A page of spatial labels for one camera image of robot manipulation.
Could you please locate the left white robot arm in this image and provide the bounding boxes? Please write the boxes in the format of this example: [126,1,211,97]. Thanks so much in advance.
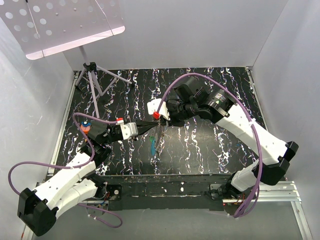
[17,118,159,237]

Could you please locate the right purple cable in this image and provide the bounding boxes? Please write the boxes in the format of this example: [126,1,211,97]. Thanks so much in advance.
[156,73,263,219]

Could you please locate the perforated music stand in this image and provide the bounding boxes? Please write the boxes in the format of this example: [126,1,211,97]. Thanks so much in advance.
[0,0,131,117]

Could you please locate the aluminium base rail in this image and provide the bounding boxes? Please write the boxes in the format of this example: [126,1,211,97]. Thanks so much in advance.
[21,71,313,240]

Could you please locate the colourful toy blocks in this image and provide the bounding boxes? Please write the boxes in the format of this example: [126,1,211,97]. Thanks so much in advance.
[80,121,91,135]

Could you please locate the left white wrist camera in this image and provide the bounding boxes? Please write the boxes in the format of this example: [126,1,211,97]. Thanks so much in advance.
[116,117,138,140]

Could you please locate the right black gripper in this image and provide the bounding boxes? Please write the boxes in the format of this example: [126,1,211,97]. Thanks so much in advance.
[159,100,197,128]

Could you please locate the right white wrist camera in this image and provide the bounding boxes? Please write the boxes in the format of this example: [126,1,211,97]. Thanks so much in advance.
[147,98,170,121]

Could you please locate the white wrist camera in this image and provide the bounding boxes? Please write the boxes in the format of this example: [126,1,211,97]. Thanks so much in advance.
[116,117,138,140]
[147,98,170,121]

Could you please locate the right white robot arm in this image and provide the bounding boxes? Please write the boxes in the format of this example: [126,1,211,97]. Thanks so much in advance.
[163,73,299,199]

